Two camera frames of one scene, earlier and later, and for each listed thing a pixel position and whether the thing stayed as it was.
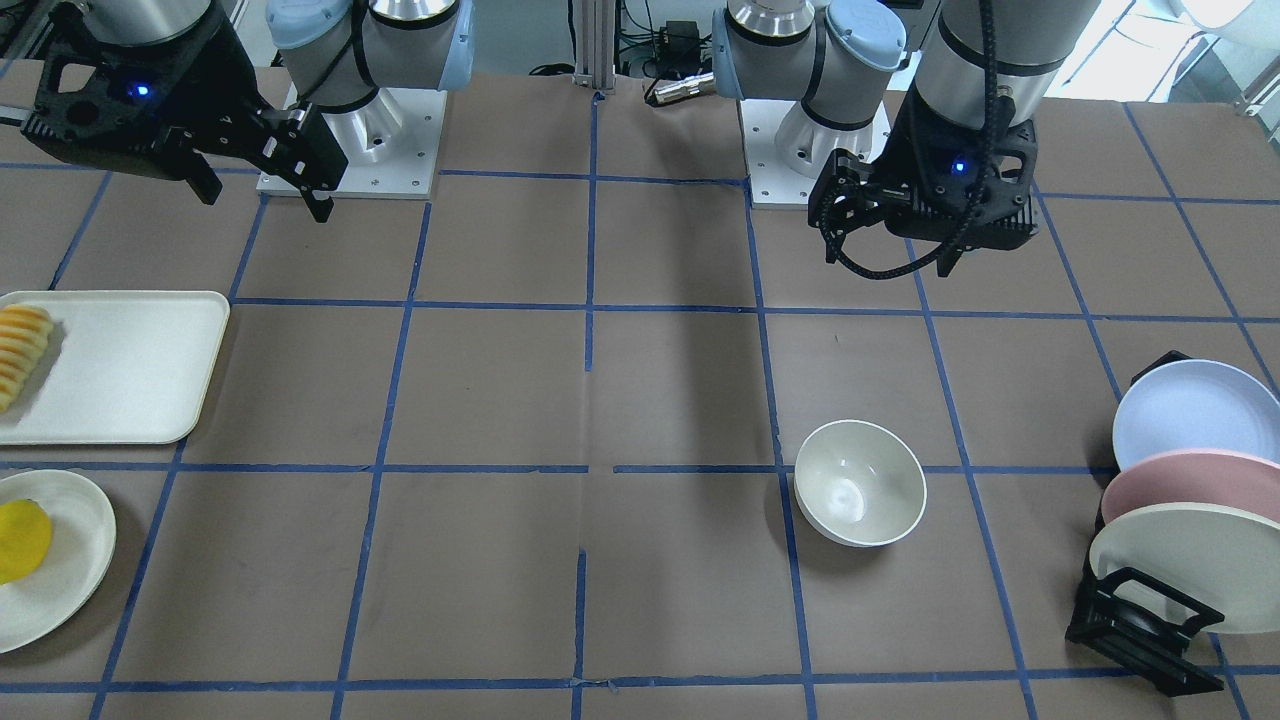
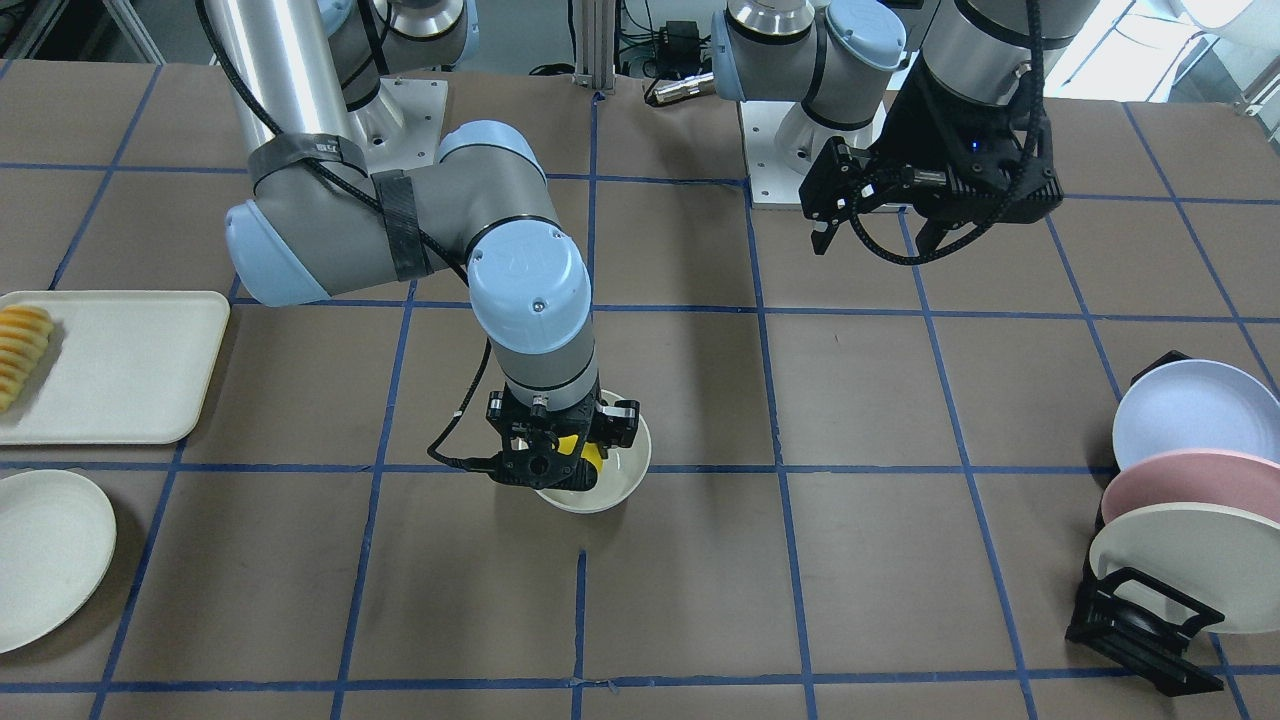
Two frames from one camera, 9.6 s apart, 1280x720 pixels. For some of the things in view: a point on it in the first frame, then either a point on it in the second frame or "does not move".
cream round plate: [82, 552] does not move
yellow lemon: [26, 537] to [590, 451]
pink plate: [1195, 476] does not move
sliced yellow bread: [24, 335] does not move
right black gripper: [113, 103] to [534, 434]
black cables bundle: [673, 49] does not move
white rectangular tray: [120, 367] does not move
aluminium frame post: [597, 70] does not move
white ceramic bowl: [858, 483] to [623, 473]
